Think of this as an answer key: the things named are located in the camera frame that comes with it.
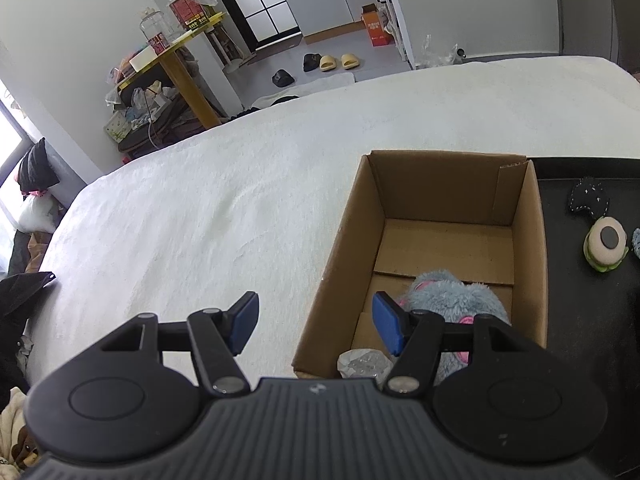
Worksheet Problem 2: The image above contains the black stitched plush toy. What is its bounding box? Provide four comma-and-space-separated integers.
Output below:
567, 177, 611, 221

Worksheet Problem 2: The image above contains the grey pink plush toy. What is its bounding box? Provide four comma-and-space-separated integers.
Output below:
397, 268, 511, 386

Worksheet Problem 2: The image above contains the black tray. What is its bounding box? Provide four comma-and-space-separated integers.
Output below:
534, 157, 639, 479

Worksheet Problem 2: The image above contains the clear plastic bag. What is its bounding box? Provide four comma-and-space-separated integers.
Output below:
336, 349, 393, 382

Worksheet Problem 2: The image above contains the burger plush toy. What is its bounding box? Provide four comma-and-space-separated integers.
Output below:
582, 217, 628, 273

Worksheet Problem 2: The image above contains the brown cardboard box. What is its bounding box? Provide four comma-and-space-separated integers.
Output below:
292, 151, 548, 378

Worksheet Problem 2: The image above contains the blue grey knitted toy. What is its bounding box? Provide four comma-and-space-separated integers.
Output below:
631, 228, 640, 259

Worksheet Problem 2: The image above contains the white bed blanket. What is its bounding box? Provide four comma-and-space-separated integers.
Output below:
27, 56, 639, 382

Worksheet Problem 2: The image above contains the black pillow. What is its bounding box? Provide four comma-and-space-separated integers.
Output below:
16, 138, 60, 196

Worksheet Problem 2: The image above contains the yellow round side table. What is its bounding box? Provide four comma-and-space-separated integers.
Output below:
116, 12, 224, 129

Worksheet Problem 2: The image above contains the white foam block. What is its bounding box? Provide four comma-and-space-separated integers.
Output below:
129, 46, 157, 73

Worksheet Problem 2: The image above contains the black slipper far left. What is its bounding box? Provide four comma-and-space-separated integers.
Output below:
271, 70, 295, 88

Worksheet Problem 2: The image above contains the right beige slipper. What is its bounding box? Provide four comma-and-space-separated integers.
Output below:
341, 53, 360, 70

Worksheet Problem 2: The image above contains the left beige slipper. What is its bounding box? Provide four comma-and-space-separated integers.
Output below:
319, 54, 336, 73

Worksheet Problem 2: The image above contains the orange cardboard box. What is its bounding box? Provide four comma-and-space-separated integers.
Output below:
361, 3, 394, 47

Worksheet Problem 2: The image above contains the clear glass jar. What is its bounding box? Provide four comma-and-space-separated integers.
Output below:
139, 8, 171, 54

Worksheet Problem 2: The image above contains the black slipper near beige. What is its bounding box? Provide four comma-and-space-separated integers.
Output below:
303, 53, 322, 73

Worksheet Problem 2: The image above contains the red printed box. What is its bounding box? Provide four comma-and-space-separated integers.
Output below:
168, 0, 208, 30

